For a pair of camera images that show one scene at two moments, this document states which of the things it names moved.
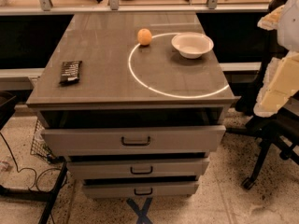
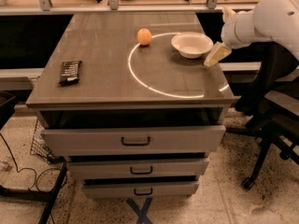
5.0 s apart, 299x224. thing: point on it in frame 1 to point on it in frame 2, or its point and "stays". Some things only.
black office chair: x=278 y=130 stays
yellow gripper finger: x=272 y=19 to x=238 y=30
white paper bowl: x=192 y=45 stays
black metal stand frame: x=7 y=101 stays
